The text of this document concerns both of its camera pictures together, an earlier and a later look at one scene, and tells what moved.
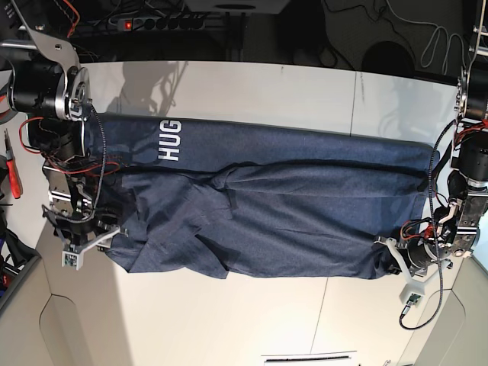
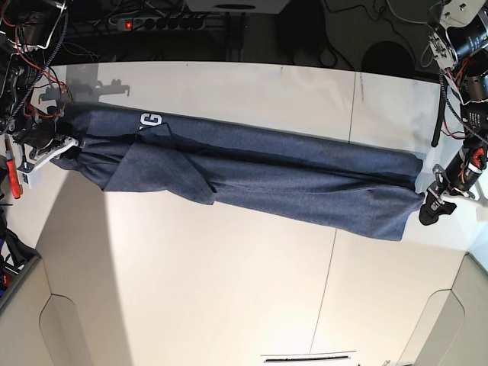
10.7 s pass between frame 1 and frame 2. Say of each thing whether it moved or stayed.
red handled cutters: stayed
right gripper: moved
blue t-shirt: moved
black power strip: stayed
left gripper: moved
